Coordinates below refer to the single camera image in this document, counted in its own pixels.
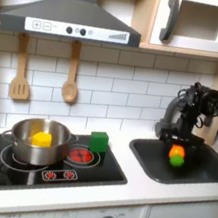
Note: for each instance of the yellow block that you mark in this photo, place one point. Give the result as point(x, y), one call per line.
point(42, 139)

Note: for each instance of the dark grey tap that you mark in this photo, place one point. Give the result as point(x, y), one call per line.
point(169, 111)

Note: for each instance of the grey range hood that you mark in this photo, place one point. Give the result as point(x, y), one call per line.
point(70, 16)

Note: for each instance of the steel pot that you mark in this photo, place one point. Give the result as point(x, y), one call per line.
point(38, 156)

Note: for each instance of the black stove top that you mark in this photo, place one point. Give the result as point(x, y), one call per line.
point(109, 175)

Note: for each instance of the white toy microwave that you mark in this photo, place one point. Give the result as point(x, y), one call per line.
point(194, 41)

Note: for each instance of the dark grey sink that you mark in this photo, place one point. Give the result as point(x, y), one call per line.
point(149, 159)

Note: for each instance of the orange toy carrot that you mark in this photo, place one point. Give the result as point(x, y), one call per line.
point(176, 155)

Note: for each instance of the wooden spoon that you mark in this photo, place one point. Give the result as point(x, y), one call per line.
point(69, 90)

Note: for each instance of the wooden slotted spatula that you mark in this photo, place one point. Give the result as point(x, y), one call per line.
point(19, 86)

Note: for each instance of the green block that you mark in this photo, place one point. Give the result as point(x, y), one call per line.
point(98, 141)

